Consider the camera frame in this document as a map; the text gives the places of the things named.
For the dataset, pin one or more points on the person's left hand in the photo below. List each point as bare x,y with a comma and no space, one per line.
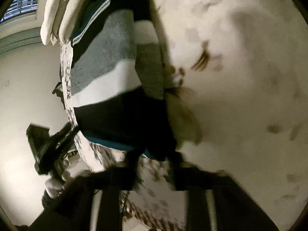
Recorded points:
54,185

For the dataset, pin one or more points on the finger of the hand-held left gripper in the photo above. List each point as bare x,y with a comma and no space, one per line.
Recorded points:
67,133

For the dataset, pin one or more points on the barred window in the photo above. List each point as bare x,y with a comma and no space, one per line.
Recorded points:
21,2

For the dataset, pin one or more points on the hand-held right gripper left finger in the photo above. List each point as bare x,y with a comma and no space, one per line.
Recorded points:
113,180

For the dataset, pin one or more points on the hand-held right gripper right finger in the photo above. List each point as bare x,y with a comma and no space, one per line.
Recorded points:
182,178

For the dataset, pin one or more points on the white folded garment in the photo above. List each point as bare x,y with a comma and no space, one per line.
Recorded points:
50,21

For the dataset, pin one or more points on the bed with floral bedspread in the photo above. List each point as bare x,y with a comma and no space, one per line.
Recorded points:
240,89

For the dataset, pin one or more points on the striped knit sweater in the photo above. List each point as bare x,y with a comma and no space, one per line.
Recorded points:
115,110

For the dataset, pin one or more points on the beige folded garment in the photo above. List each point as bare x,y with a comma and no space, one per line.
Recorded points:
72,14

